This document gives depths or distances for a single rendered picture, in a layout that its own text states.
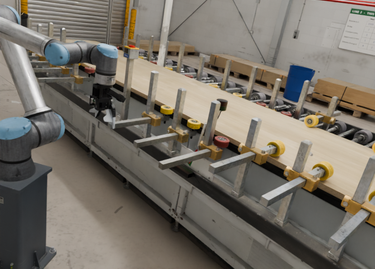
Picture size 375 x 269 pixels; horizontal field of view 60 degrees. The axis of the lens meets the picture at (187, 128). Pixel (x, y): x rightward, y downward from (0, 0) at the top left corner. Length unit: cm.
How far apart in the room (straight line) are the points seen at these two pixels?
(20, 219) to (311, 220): 142
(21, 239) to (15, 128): 58
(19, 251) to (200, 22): 979
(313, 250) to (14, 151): 140
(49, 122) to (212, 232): 121
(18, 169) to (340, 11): 808
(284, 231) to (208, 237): 79
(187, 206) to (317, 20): 736
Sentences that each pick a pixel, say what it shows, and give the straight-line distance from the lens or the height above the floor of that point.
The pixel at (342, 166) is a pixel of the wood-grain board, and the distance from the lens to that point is 186.
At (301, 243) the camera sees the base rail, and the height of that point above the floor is 70.
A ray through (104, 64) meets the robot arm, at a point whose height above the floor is 123.
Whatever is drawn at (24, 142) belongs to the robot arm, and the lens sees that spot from 173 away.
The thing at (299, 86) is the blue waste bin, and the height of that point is 35.
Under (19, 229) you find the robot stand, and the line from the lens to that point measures 188.
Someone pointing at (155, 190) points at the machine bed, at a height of 17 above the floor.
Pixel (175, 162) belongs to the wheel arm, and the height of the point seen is 85.
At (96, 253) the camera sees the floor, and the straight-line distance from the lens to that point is 224.
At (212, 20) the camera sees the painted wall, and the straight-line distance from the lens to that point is 1071.
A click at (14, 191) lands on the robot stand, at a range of 174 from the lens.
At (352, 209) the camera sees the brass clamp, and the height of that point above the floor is 94.
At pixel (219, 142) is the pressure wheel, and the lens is 169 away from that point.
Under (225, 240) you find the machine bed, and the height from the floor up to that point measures 21.
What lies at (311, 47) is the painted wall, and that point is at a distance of 903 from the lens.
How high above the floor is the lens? 153
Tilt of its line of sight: 21 degrees down
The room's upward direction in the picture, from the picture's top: 11 degrees clockwise
